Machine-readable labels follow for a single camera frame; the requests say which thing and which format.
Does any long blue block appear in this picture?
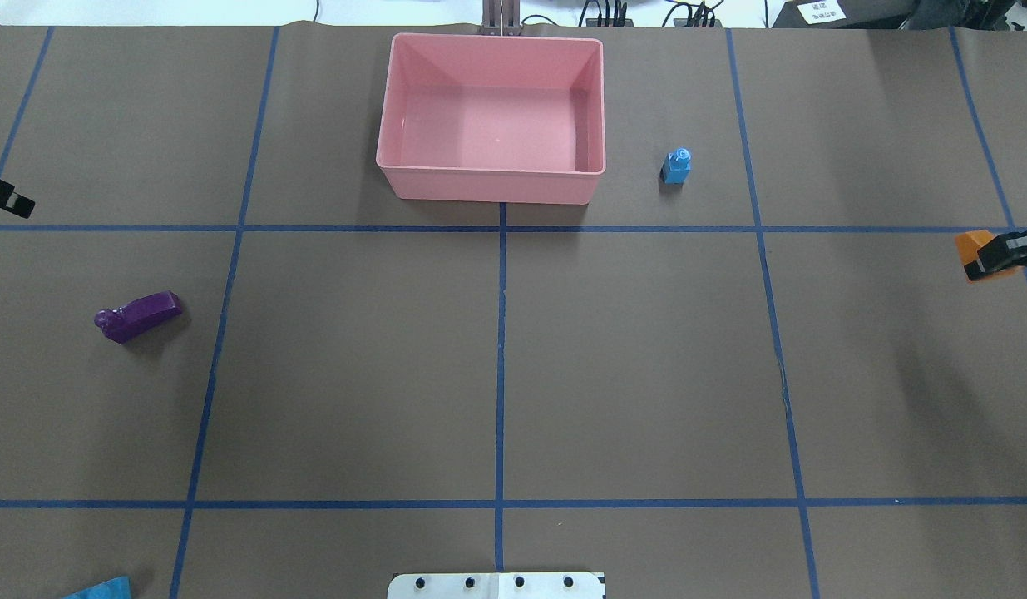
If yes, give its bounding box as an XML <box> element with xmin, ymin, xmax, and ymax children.
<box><xmin>63</xmin><ymin>576</ymin><xmax>132</xmax><ymax>599</ymax></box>

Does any orange block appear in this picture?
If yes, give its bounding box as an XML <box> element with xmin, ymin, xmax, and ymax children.
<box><xmin>955</xmin><ymin>229</ymin><xmax>1019</xmax><ymax>283</ymax></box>

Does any pink plastic box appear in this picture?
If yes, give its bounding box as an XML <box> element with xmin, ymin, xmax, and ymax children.
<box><xmin>376</xmin><ymin>32</ymin><xmax>607</xmax><ymax>205</ymax></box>

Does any purple block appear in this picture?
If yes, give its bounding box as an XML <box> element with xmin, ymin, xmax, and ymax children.
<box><xmin>92</xmin><ymin>290</ymin><xmax>184</xmax><ymax>344</ymax></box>

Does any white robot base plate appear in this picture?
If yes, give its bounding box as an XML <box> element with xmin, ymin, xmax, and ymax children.
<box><xmin>385</xmin><ymin>572</ymin><xmax>607</xmax><ymax>598</ymax></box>

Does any small blue block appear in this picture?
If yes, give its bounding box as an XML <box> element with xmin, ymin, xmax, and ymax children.
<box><xmin>659</xmin><ymin>147</ymin><xmax>693</xmax><ymax>186</ymax></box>

